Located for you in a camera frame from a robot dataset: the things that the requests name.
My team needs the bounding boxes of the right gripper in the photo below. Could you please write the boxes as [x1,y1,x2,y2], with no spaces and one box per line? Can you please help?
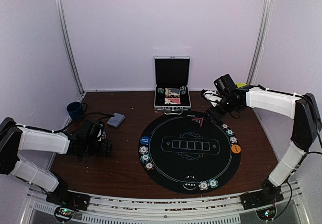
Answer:
[204,96,238,124]

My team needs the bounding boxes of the orange chip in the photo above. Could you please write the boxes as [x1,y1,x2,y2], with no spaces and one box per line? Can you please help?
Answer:
[221,124,229,130]
[144,162,154,171]

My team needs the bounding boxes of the green chip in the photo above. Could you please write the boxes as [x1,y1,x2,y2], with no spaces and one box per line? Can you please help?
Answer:
[140,154,150,163]
[226,129,235,137]
[208,179,219,188]

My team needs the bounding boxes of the blue chip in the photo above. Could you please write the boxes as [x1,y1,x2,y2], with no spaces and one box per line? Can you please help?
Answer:
[229,136,238,145]
[139,146,148,155]
[198,181,209,191]

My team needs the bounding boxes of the blue-backed card deck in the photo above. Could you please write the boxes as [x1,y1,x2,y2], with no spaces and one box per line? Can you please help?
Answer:
[107,113,125,127]

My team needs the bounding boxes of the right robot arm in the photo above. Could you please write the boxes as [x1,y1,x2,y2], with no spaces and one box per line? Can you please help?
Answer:
[201,74,321,209]

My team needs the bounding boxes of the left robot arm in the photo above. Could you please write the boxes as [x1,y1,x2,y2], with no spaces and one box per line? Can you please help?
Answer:
[1,117,112,206]

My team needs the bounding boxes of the dark blue ceramic mug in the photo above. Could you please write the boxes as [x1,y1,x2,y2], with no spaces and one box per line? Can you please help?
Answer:
[66,101,88,121]

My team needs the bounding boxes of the chips in case right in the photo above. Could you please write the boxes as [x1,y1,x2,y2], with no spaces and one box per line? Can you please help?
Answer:
[180,86,187,95]

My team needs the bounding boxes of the card box in case upper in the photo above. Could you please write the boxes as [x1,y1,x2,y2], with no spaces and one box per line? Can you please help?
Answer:
[165,88,180,95]

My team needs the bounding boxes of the card box in case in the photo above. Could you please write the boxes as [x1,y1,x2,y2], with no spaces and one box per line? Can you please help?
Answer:
[165,98,181,105]
[165,88,180,95]

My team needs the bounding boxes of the orange big blind button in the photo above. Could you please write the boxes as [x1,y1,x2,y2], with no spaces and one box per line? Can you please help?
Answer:
[231,144,242,154]

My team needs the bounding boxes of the yellow-green cup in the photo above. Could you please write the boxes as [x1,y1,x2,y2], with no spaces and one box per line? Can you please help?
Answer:
[236,83,248,89]

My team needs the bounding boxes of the card box in case lower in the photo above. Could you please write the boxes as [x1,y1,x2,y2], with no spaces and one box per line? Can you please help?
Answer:
[165,98,181,105]

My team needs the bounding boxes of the aluminium poker case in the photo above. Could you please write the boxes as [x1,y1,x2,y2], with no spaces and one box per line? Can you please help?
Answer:
[154,56,191,115]

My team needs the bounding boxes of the round black poker mat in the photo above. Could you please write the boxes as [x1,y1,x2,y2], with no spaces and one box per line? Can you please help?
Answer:
[138,111,242,194]

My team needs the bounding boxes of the blue small blind button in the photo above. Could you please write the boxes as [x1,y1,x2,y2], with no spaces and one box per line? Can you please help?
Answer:
[139,136,150,146]

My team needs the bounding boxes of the clear dealer button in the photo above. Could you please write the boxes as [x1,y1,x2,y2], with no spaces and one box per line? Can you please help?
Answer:
[182,175,198,191]

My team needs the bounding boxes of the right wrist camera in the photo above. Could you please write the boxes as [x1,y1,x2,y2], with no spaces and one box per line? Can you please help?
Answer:
[201,89,222,107]

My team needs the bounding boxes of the front aluminium rail base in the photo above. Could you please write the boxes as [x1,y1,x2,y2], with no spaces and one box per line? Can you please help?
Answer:
[20,180,310,224]

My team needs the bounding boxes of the right aluminium frame post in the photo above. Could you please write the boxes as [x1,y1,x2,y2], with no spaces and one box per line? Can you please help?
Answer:
[247,0,273,84]

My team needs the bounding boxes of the aluminium frame post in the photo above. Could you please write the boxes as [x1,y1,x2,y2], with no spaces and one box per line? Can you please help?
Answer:
[55,0,84,95]
[247,0,273,84]

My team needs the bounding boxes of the left aluminium frame post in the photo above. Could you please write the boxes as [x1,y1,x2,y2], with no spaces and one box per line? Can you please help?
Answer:
[55,0,84,95]

